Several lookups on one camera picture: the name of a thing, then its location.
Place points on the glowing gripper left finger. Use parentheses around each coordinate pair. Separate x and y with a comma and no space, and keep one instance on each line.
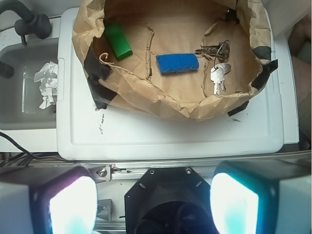
(47,200)

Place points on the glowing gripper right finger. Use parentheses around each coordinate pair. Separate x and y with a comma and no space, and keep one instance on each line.
(266,196)

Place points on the silver key bunch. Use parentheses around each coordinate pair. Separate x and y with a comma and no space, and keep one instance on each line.
(220,67)

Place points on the white plastic tray lid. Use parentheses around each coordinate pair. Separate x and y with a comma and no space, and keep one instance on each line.
(87,133)

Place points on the grey plastic bin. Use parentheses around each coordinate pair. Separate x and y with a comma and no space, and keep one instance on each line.
(20,96)

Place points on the crumpled white paper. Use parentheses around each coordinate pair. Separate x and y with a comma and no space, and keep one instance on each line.
(48,78)

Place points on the brown paper bag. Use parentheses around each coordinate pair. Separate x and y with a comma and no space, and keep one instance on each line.
(159,27)

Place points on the blue sponge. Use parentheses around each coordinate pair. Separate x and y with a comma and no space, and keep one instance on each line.
(177,63)

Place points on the green rectangular block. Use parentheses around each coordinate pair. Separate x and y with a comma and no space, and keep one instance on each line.
(118,42)

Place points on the black faucet-like pipe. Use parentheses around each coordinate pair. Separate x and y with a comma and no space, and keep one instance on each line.
(30,22)

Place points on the black octagonal mount plate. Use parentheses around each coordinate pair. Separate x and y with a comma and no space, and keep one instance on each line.
(168,201)

